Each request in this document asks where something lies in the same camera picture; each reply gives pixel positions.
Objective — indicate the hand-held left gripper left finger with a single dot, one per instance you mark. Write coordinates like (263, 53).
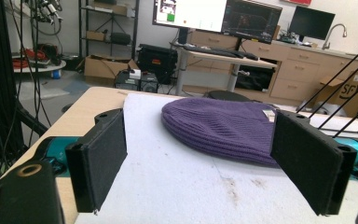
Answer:
(101, 155)

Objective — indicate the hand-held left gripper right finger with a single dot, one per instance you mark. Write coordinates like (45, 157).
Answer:
(304, 158)

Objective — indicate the purple knit beanie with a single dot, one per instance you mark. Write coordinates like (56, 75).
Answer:
(217, 127)

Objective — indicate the printed cardboard box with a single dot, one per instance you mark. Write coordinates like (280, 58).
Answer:
(349, 93)

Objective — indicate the black computer unit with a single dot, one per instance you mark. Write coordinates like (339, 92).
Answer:
(136, 82)

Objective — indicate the white felt mat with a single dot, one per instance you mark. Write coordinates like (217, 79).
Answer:
(180, 183)

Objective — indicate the open cardboard box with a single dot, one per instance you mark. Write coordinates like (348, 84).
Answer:
(104, 70)

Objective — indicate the wooden drawer cabinet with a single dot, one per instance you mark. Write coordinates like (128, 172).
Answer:
(298, 70)

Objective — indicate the blue tape roll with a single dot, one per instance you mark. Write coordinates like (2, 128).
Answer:
(56, 74)

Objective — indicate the round white table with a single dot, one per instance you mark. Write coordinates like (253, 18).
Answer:
(40, 67)

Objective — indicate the black equipment case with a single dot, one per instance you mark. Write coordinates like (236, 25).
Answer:
(157, 60)

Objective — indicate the black metal shelf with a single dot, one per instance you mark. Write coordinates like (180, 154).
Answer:
(112, 34)

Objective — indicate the wooden standing desk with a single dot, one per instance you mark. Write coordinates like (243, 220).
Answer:
(230, 58)

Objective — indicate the metal faucet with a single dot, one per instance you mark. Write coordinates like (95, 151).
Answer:
(332, 33)

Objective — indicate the small black monitor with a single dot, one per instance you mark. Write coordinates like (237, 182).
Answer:
(311, 23)

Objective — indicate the black keyboard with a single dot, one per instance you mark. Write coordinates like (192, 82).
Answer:
(217, 51)

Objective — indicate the monitor with dark screen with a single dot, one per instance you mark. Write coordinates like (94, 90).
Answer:
(251, 20)

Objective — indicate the monitor with white screen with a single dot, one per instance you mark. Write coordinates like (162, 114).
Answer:
(195, 14)

